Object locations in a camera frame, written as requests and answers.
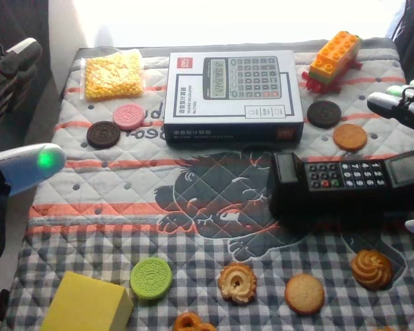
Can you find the pretzel shaped cookie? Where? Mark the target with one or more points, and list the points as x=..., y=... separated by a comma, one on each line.
x=188, y=322

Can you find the bag of yellow beads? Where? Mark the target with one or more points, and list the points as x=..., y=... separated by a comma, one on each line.
x=112, y=77

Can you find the dark brown sandwich cookie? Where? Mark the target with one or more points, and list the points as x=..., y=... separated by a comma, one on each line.
x=323, y=114
x=103, y=134

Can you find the large black toy phone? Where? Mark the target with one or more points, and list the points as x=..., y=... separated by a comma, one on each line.
x=331, y=196

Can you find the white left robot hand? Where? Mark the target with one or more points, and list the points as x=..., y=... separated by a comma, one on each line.
x=27, y=165

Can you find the rosette swirl cookie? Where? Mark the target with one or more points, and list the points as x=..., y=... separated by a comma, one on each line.
x=371, y=269

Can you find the orange toy brick stack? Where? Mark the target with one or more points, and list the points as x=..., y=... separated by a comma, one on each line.
x=334, y=58

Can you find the grey quilt with bear print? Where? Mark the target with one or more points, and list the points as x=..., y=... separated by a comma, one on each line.
x=89, y=213

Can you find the plain round biscuit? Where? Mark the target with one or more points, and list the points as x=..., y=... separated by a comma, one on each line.
x=304, y=294

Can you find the small golden cookie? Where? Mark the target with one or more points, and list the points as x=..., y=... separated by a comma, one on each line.
x=385, y=329

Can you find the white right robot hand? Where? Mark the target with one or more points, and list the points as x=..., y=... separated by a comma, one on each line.
x=410, y=110

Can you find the pink sandwich cookie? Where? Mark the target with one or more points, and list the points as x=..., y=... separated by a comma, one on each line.
x=128, y=116

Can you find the white calculator box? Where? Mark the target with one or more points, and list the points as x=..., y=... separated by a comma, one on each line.
x=227, y=96

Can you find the yellow foam cube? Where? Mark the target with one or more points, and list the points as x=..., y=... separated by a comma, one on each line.
x=86, y=303

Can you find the orange round sandwich cookie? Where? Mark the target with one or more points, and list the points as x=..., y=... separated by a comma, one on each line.
x=350, y=137

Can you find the green sandwich cookie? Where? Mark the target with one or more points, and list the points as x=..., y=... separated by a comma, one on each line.
x=151, y=278

